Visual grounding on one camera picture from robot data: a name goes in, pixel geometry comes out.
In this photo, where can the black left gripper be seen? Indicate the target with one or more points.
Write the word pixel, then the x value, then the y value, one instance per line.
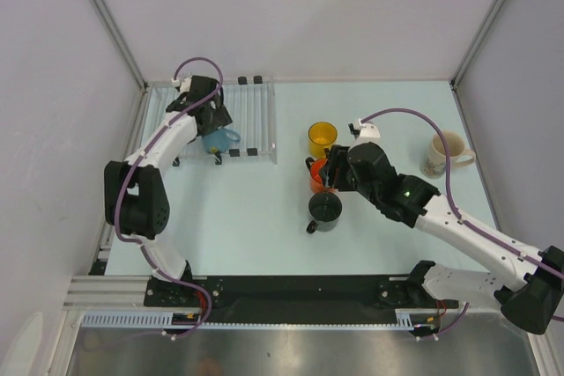
pixel 220 117

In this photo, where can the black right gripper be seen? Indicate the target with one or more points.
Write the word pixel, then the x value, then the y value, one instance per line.
pixel 337 158

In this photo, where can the light blue mug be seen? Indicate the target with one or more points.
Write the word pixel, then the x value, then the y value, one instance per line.
pixel 220 141

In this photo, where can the orange cup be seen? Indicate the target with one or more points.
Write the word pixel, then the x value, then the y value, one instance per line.
pixel 315 181

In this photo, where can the grey mug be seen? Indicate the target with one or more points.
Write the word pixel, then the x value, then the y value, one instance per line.
pixel 324 209

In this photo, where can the yellow mug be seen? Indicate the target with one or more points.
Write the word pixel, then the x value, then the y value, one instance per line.
pixel 321 136

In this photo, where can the beige patterned ceramic mug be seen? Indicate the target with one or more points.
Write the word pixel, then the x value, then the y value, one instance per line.
pixel 450 146

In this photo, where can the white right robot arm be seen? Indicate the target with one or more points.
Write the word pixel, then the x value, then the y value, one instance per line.
pixel 524 282

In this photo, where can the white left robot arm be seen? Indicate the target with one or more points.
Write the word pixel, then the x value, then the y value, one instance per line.
pixel 135 197

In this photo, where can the clear acrylic dish rack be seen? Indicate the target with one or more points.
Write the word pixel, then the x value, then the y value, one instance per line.
pixel 251 104

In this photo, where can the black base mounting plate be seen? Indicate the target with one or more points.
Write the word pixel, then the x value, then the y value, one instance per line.
pixel 314 300

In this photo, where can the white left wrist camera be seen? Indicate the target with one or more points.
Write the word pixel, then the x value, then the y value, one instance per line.
pixel 182 84

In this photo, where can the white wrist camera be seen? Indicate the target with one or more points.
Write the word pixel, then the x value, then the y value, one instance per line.
pixel 182 84
pixel 364 131

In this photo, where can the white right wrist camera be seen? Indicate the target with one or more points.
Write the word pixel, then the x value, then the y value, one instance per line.
pixel 364 131

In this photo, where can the slotted cable duct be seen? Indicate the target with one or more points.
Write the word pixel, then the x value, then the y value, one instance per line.
pixel 172 321

